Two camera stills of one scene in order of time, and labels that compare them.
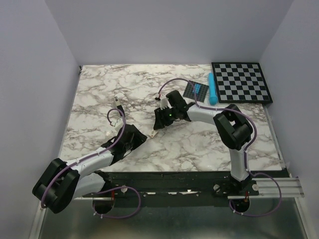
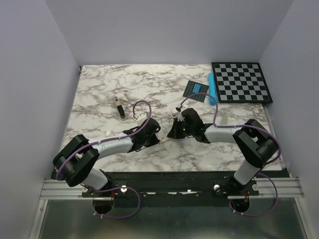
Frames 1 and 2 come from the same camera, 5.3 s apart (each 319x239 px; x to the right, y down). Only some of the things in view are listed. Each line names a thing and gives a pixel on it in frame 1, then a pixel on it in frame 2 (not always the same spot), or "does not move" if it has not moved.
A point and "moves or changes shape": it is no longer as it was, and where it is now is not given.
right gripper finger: x=161 y=118 to x=175 y=133
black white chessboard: x=240 y=82 does not move
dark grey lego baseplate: x=189 y=91 does not move
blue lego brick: x=197 y=87 does not move
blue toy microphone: x=213 y=98 does not move
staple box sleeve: x=153 y=133 moves or changes shape
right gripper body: x=174 y=116 to x=189 y=130
